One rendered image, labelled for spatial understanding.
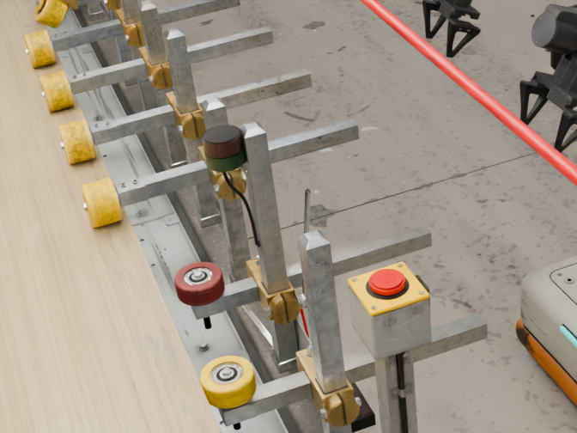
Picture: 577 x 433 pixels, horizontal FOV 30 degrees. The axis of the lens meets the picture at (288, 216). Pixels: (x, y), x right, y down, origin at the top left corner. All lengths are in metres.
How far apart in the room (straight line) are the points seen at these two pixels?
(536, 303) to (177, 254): 0.91
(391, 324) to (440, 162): 2.58
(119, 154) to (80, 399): 1.24
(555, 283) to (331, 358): 1.25
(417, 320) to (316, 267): 0.30
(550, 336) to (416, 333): 1.52
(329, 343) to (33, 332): 0.50
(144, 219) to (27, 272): 0.63
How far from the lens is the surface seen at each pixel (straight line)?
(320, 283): 1.47
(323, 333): 1.52
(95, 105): 3.03
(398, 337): 1.19
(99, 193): 1.92
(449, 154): 3.78
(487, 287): 3.16
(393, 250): 1.88
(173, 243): 2.38
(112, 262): 1.87
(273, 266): 1.75
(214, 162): 1.61
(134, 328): 1.71
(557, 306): 2.67
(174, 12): 2.65
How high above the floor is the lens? 1.95
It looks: 34 degrees down
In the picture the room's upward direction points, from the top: 8 degrees counter-clockwise
